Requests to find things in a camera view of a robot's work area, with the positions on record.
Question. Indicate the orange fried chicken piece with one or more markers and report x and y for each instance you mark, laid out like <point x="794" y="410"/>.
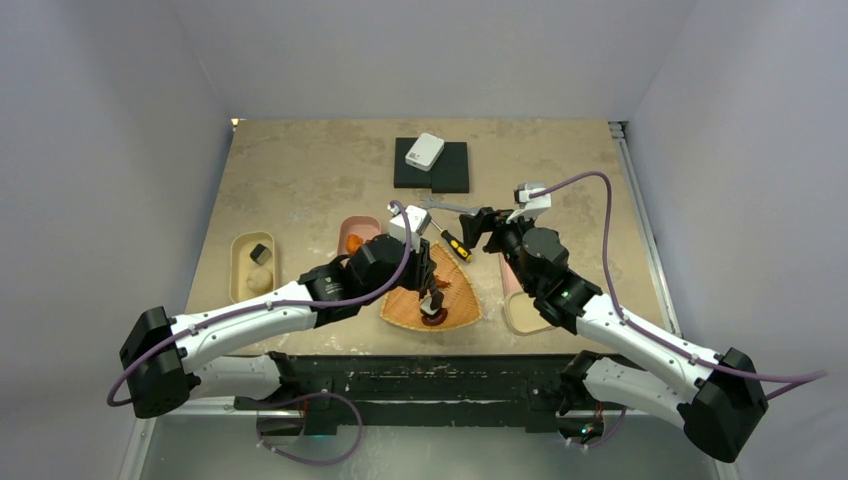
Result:
<point x="353" y="243"/>

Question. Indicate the white black sushi piece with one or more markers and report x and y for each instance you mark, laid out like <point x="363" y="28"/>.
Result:
<point x="428" y="307"/>

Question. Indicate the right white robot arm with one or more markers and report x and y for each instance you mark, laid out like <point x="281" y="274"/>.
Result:
<point x="714" y="398"/>

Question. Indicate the white small box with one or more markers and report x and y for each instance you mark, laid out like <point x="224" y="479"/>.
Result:
<point x="424" y="152"/>

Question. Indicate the aluminium rail right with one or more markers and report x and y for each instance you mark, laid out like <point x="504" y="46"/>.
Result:
<point x="670" y="320"/>

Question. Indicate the black table front frame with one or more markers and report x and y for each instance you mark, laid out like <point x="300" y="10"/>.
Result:
<point x="527" y="391"/>

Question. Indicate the pink lunch box lid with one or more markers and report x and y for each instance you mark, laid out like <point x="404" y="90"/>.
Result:
<point x="510" y="282"/>

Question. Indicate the black foam block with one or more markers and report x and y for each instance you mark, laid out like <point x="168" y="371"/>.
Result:
<point x="449" y="175"/>

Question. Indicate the woven bamboo basket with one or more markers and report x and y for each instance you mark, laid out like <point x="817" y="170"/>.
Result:
<point x="401" y="307"/>

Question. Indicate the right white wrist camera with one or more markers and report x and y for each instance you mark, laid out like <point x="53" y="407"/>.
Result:
<point x="532" y="200"/>

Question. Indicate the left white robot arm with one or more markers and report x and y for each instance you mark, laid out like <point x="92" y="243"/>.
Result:
<point x="166" y="359"/>

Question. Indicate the beige lunch box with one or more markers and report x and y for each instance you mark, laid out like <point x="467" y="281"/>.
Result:
<point x="241" y="265"/>

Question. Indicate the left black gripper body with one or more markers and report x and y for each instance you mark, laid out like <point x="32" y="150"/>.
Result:
<point x="413" y="274"/>

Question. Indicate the silver wrench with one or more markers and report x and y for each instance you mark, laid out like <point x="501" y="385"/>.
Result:
<point x="429" y="203"/>

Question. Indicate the yellow black screwdriver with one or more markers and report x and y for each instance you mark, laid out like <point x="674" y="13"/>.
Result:
<point x="456" y="245"/>

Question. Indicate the dark red round food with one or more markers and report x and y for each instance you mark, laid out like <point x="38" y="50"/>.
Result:
<point x="436" y="319"/>

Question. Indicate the beige lunch box lid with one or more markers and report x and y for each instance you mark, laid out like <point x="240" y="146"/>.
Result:
<point x="521" y="317"/>

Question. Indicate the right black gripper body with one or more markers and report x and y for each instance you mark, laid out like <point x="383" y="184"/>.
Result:
<point x="506" y="238"/>

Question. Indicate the pink lunch box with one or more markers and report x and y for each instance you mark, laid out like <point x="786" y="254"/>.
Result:
<point x="365" y="227"/>

